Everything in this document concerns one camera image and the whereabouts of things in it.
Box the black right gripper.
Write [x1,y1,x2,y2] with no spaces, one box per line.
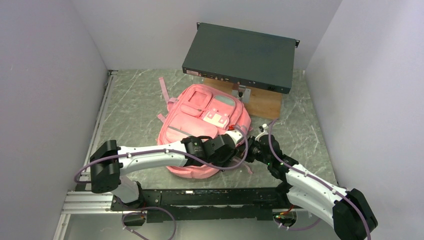
[236,135,271,165]

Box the pink student backpack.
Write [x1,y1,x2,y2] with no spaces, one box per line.
[156,77,254,180]

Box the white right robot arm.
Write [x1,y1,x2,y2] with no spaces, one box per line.
[246,134,378,240]

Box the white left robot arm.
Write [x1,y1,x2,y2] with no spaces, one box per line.
[89,130,243,210]

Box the wooden support block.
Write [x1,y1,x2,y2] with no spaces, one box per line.
[203,78,283,120]

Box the dark green rack device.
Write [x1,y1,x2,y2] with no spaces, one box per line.
[182,22,300,94]

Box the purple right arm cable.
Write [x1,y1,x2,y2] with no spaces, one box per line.
[259,118,372,240]

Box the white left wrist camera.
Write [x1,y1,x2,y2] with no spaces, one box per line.
[225,129,246,147]

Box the grey metal bracket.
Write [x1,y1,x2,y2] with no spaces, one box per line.
[231,84,251,103]

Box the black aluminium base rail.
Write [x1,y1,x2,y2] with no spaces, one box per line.
[61,187,312,223]

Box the silver side rail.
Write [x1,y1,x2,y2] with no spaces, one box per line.
[78,70,118,183]

